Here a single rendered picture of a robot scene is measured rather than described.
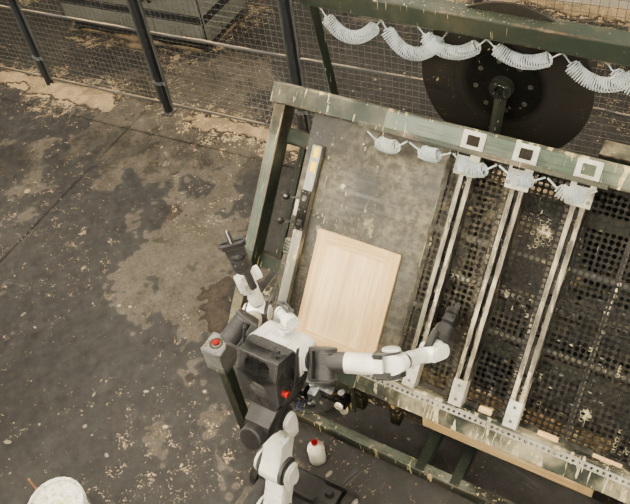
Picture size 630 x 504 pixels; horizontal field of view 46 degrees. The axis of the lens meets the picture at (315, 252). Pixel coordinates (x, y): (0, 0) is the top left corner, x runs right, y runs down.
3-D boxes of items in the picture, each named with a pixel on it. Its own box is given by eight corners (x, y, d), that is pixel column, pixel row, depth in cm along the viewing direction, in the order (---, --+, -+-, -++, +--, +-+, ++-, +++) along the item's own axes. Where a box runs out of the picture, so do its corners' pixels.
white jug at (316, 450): (306, 462, 421) (301, 445, 407) (315, 448, 427) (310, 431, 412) (321, 469, 417) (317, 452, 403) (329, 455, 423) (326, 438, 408)
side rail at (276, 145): (241, 308, 394) (229, 312, 384) (285, 103, 369) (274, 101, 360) (250, 312, 391) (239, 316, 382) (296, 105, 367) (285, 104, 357)
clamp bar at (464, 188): (402, 378, 349) (383, 391, 327) (471, 129, 322) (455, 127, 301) (422, 386, 344) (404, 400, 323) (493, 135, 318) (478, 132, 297)
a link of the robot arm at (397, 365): (427, 345, 307) (398, 356, 293) (428, 369, 308) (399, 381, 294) (406, 342, 314) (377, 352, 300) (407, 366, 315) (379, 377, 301)
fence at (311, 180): (275, 327, 378) (271, 328, 375) (316, 144, 357) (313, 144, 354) (283, 330, 376) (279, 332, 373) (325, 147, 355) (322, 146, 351)
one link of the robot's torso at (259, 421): (261, 456, 319) (263, 424, 311) (236, 444, 325) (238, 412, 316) (295, 421, 341) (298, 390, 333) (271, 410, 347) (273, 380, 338)
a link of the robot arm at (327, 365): (342, 381, 300) (311, 379, 306) (350, 379, 309) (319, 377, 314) (342, 352, 301) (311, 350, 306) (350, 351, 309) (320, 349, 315)
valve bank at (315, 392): (259, 396, 388) (251, 371, 370) (274, 375, 395) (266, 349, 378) (343, 434, 367) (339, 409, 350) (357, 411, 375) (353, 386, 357)
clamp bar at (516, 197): (447, 396, 339) (431, 411, 318) (521, 142, 313) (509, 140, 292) (468, 405, 335) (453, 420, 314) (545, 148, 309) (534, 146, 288)
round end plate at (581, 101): (418, 139, 376) (416, -7, 318) (423, 132, 380) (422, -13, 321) (576, 179, 344) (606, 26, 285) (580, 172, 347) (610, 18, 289)
